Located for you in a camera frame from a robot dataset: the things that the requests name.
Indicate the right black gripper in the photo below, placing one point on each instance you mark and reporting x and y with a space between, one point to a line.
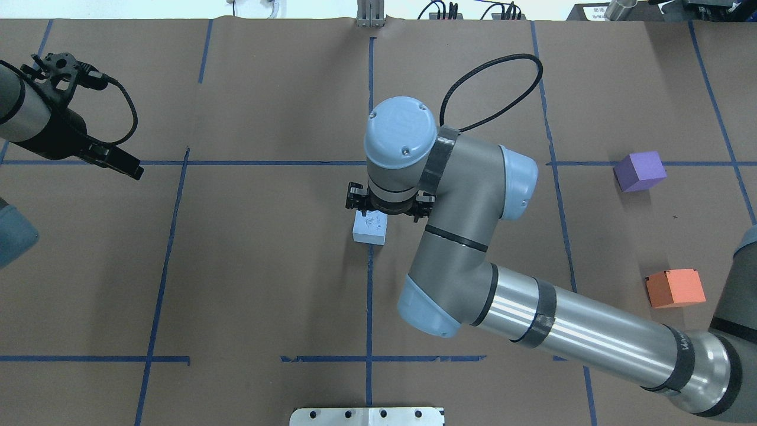
355 198

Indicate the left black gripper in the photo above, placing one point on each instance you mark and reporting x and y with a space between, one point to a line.
61 134

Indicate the blue foam block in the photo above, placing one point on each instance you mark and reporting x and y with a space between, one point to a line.
370 228

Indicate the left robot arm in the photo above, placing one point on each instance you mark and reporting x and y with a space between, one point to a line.
19 96

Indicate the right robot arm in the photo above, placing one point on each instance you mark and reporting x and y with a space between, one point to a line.
465 186

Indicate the purple foam block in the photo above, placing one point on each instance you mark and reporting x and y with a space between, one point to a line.
639 171

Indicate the orange foam block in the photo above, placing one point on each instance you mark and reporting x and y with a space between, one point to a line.
674 288

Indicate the metal cup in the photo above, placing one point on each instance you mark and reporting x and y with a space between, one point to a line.
619 10

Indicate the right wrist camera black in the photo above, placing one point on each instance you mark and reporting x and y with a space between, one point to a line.
419 205

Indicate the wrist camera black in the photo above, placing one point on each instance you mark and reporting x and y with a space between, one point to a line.
419 205
57 75

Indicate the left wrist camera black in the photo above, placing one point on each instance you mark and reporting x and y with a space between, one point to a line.
57 75

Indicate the aluminium frame post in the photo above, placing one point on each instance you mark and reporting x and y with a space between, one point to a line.
371 13

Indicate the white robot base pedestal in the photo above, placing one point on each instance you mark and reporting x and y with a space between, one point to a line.
398 415

